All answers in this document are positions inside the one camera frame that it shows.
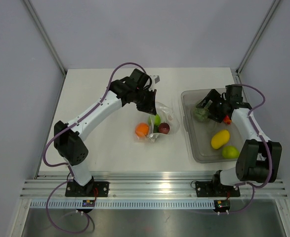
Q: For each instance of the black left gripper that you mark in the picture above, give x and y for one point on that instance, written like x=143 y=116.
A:
x=150 y=107

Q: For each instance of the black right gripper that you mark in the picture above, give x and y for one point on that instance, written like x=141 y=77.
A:
x=214 y=96

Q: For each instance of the green netted melon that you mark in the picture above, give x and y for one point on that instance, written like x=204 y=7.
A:
x=201 y=113

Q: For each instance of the light green apple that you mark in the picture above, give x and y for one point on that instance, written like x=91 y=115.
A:
x=230 y=152
x=155 y=119

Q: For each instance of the orange fruit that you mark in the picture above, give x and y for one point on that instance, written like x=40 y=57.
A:
x=142 y=130

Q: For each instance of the dark red passion fruit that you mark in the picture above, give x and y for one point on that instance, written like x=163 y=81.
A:
x=164 y=128

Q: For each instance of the dark green avocado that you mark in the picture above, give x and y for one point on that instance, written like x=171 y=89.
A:
x=156 y=129

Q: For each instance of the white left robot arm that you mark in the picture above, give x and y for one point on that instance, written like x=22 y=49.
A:
x=70 y=136

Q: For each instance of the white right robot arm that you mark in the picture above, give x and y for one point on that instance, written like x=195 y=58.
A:
x=259 y=158

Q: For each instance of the red apple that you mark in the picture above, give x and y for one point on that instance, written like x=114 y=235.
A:
x=227 y=120

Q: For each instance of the clear plastic bin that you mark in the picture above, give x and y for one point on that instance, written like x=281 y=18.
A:
x=201 y=133

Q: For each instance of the yellow fruit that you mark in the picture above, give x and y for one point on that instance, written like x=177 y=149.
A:
x=220 y=139

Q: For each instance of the right small circuit board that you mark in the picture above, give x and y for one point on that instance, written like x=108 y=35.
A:
x=222 y=205

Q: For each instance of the small circuit board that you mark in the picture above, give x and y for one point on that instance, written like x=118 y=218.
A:
x=88 y=203
x=222 y=205

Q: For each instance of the left small circuit board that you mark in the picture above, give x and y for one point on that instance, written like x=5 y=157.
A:
x=88 y=203

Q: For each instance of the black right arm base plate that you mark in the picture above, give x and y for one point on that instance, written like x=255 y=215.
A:
x=208 y=189

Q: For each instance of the aluminium table edge rail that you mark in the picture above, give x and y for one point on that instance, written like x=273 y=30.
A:
x=157 y=185

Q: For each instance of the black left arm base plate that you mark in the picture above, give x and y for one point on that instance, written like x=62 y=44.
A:
x=99 y=189

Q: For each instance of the right aluminium frame post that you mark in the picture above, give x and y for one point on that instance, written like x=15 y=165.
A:
x=259 y=34

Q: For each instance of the aluminium frame post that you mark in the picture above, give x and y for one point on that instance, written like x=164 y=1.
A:
x=44 y=35
x=259 y=34

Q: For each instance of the white slotted cable duct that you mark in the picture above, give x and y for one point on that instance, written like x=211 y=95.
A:
x=125 y=204

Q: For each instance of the left aluminium frame post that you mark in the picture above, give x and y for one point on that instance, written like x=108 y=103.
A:
x=44 y=35

